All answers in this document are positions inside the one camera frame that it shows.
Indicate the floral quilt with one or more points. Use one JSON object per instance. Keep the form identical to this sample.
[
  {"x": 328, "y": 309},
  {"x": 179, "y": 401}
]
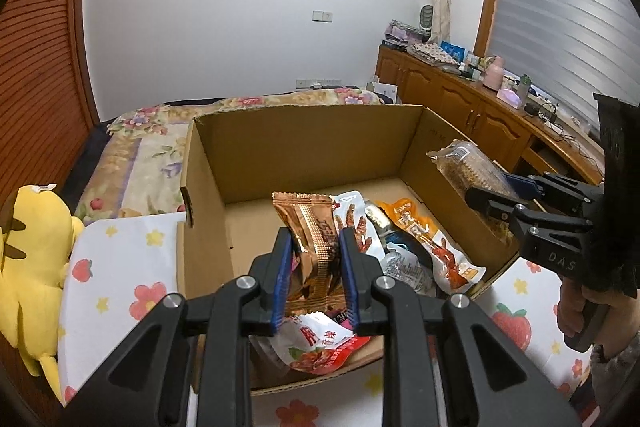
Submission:
[{"x": 138, "y": 171}]

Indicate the white wall switch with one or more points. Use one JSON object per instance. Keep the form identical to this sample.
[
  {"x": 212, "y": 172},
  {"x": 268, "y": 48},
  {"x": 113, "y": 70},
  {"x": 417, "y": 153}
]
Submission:
[{"x": 322, "y": 17}]

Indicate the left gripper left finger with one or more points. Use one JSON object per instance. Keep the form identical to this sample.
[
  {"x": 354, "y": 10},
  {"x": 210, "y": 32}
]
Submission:
[{"x": 146, "y": 379}]

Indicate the small white fan heater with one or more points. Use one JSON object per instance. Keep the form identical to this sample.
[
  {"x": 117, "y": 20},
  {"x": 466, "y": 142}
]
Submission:
[{"x": 426, "y": 17}]

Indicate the wooden desk cabinet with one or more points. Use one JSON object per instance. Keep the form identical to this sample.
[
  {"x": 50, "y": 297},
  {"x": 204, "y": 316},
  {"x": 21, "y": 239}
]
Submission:
[{"x": 519, "y": 142}]

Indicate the white power strip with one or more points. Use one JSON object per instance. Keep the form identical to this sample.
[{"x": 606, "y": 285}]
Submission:
[{"x": 556, "y": 132}]

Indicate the folded patterned cloth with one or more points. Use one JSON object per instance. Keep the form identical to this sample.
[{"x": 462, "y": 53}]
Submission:
[{"x": 431, "y": 54}]

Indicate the pink thermos bottle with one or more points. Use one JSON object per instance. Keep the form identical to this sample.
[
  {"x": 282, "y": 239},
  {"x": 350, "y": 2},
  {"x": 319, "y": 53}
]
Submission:
[{"x": 494, "y": 73}]

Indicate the white red snack bag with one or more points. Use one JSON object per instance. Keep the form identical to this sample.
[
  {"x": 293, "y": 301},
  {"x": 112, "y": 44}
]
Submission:
[{"x": 314, "y": 343}]

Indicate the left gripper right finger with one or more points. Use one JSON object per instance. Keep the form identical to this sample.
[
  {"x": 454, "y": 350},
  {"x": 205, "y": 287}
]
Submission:
[{"x": 445, "y": 361}]

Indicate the blue packet on desk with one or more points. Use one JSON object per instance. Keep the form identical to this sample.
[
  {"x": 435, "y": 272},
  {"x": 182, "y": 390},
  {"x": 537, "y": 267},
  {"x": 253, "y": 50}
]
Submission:
[{"x": 456, "y": 52}]

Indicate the green cap bottle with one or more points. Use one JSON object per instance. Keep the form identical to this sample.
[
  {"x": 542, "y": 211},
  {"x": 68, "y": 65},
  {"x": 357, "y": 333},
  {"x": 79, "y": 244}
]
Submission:
[{"x": 523, "y": 88}]

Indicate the brown cardboard box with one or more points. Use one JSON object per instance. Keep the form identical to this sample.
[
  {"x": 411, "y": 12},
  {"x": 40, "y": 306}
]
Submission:
[{"x": 235, "y": 161}]

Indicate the white orange snack bag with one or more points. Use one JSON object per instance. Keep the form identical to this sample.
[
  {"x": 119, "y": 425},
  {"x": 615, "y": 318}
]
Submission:
[{"x": 453, "y": 272}]

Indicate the yellow plush toy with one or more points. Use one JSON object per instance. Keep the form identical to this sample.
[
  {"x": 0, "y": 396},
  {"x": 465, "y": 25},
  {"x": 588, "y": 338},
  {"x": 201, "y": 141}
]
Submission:
[{"x": 38, "y": 234}]

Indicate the person's right hand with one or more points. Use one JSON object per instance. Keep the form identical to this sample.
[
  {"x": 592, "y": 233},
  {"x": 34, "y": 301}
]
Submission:
[{"x": 608, "y": 319}]

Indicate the flower strawberry print sheet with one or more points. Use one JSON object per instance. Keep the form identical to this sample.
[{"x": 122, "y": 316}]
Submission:
[{"x": 120, "y": 268}]

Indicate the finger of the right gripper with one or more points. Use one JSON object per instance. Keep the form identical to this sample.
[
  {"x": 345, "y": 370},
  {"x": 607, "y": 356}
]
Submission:
[
  {"x": 545, "y": 186},
  {"x": 513, "y": 212}
]

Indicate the wooden louvred wardrobe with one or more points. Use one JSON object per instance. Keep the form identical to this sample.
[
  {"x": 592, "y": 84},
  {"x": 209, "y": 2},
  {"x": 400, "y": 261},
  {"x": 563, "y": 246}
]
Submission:
[{"x": 47, "y": 105}]

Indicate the copper foil snack packet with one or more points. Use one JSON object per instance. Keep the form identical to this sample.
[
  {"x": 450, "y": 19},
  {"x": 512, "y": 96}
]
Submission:
[{"x": 316, "y": 284}]

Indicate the clear cracker packet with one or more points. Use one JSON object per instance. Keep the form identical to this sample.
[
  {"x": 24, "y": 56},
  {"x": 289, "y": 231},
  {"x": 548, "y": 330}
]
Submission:
[{"x": 464, "y": 166}]

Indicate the grey window blind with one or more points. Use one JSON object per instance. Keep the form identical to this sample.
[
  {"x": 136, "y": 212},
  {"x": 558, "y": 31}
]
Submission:
[{"x": 571, "y": 49}]

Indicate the white blue snack bag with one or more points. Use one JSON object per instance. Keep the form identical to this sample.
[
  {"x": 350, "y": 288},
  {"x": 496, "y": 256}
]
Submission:
[{"x": 399, "y": 255}]

